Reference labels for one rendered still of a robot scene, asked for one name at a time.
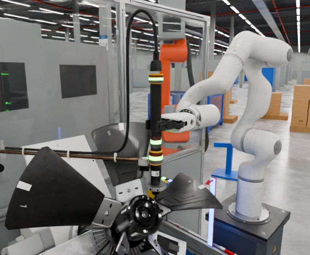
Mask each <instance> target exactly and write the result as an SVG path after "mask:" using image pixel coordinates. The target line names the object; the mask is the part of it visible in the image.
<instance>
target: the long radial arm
mask: <svg viewBox="0 0 310 255"><path fill-rule="evenodd" d="M98 249H99V248H98V247H97V244H96V242H95V239H94V238H93V233H92V230H90V231H87V232H85V233H83V234H81V235H79V236H77V237H75V238H73V239H71V240H68V241H66V242H64V243H62V244H60V245H58V246H56V247H54V248H52V249H49V250H47V251H45V252H43V253H41V254H38V255H92V254H94V253H95V252H96V251H97V250H98Z"/></svg>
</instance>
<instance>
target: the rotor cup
mask: <svg viewBox="0 0 310 255"><path fill-rule="evenodd" d="M124 209H126V211H125V212H123V213H122V214H121V211H123V210H124ZM144 210H145V211H147V213H148V217H147V218H144V217H143V216H142V212H143V211H144ZM161 222H162V213H161V210H160V207H159V206H158V204H157V203H156V201H155V200H154V199H152V198H151V197H149V196H147V195H137V196H134V197H133V198H131V199H130V200H129V201H127V202H126V203H122V206H121V208H120V210H119V212H118V214H117V216H116V218H115V220H114V222H113V224H112V226H111V227H110V228H105V230H106V234H107V235H108V237H109V239H110V241H111V242H112V243H113V244H114V245H115V246H116V245H117V243H118V240H119V238H120V236H121V234H122V231H123V230H124V232H125V233H126V236H127V239H128V242H129V246H130V247H129V249H132V248H134V247H137V246H138V245H139V244H140V243H141V242H142V241H143V240H144V238H146V237H148V236H150V235H152V234H154V233H155V232H156V231H157V230H158V229H159V227H160V226H161ZM134 233H138V234H137V235H135V236H131V235H132V234H134Z"/></svg>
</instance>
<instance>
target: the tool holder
mask: <svg viewBox="0 0 310 255"><path fill-rule="evenodd" d="M142 158H143V157H142V156H140V158H139V159H138V165H139V166H140V171H143V173H144V185H145V188H146V189H147V190H149V191H153V192H159V191H163V190H165V189H166V188H167V184H166V182H165V181H162V180H161V184H160V185H158V186H154V185H152V184H151V177H150V164H149V161H148V159H142Z"/></svg>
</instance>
